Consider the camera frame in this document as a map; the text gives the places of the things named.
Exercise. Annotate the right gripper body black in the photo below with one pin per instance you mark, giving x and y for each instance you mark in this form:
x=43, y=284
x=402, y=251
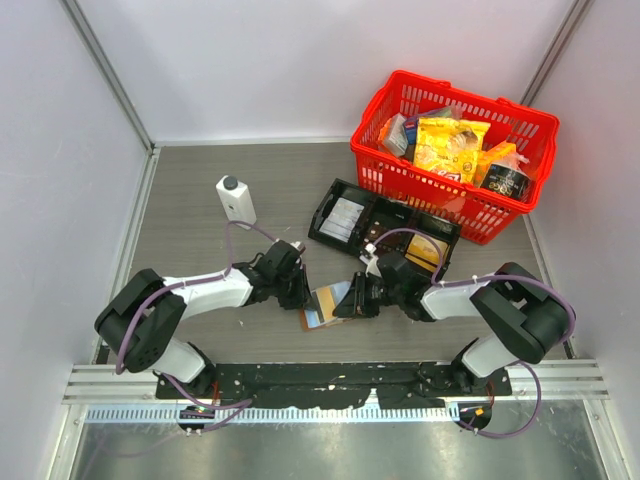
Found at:
x=381, y=293

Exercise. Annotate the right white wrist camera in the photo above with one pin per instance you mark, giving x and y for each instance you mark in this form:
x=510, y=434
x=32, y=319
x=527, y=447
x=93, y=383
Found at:
x=369, y=257

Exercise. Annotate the red plastic shopping basket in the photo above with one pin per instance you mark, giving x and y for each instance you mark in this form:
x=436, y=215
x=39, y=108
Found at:
x=481, y=214

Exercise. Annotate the yellow snack bag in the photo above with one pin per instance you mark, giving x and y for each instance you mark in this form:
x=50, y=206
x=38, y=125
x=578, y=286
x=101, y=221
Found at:
x=449, y=148

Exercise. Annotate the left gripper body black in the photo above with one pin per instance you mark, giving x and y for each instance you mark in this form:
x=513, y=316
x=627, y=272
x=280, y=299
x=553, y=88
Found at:
x=289, y=289

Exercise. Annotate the white slotted cable duct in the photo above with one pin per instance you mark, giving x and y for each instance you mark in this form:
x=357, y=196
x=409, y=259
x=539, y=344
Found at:
x=183, y=413

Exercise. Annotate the black round can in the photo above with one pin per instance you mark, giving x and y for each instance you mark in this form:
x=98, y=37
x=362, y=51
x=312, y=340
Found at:
x=506, y=181

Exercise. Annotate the brown cards stack in tray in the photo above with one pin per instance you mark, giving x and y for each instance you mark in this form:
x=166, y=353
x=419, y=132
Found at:
x=393, y=242

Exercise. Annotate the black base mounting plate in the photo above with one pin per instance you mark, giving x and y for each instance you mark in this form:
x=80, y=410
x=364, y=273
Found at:
x=334, y=386

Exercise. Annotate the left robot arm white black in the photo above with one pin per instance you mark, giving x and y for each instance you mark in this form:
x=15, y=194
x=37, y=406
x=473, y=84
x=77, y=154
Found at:
x=139, y=324

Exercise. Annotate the black compartment tray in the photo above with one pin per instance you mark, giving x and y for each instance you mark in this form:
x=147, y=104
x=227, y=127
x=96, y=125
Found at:
x=400, y=217

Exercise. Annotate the yellow cards stack in tray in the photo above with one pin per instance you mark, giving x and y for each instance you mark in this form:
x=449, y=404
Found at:
x=426, y=253

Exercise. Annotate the orange yellow credit card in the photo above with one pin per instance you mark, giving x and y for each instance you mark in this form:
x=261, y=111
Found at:
x=324, y=316

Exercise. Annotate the orange snack packet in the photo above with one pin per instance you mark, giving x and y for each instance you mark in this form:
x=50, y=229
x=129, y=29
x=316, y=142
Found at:
x=488, y=157

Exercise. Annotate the white cards stack in tray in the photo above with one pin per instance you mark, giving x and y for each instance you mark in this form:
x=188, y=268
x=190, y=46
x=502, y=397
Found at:
x=342, y=219

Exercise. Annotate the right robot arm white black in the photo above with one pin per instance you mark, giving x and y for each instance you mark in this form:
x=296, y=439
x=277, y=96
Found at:
x=525, y=316

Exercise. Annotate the white bottle grey cap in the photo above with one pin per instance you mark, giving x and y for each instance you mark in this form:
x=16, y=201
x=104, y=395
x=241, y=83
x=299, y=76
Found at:
x=236, y=200

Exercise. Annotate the grey carton box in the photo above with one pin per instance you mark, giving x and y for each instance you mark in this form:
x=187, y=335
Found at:
x=392, y=138

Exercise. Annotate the brown leather card holder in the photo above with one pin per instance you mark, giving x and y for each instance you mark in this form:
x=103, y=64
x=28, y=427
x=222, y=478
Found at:
x=312, y=320

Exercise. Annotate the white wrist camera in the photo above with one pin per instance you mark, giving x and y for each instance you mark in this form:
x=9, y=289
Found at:
x=369, y=257
x=297, y=245

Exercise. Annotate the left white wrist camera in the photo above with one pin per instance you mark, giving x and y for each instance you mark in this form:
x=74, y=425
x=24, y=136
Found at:
x=297, y=245

